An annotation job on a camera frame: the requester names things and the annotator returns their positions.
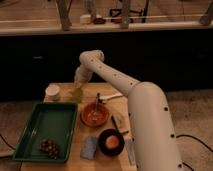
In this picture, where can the green plastic tray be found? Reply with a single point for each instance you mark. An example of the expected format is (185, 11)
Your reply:
(48, 121)

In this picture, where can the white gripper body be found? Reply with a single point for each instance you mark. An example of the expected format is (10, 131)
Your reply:
(82, 75)

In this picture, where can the orange fruit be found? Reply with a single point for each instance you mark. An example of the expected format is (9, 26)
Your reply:
(112, 142)

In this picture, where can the blue sponge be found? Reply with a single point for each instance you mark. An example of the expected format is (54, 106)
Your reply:
(89, 148)

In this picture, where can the orange bowl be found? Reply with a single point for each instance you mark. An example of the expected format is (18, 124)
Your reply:
(102, 115)

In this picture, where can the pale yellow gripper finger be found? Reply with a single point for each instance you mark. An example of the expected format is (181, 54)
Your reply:
(78, 85)

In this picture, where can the yellow banana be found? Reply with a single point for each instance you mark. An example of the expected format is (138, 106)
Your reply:
(76, 91)

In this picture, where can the white round container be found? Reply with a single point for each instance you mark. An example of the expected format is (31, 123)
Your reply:
(53, 92)

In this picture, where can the metal spoon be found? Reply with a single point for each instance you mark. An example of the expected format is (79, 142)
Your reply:
(96, 107)

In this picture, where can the white handled kitchen tool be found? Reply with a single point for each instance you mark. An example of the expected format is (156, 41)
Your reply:
(105, 98)

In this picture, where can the grey blue cloth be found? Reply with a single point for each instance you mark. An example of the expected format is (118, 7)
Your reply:
(130, 151)

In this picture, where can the wooden brush with black handle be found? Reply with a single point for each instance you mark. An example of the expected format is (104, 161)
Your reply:
(119, 124)

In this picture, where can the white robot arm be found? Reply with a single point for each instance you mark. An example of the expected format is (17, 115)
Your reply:
(154, 138)

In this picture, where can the dark red grapes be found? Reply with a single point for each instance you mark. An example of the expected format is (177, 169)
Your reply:
(49, 147)

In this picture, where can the dark round bowl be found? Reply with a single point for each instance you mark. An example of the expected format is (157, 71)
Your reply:
(102, 142)

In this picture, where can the green plastic cup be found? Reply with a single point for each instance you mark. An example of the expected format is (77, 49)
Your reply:
(77, 98)

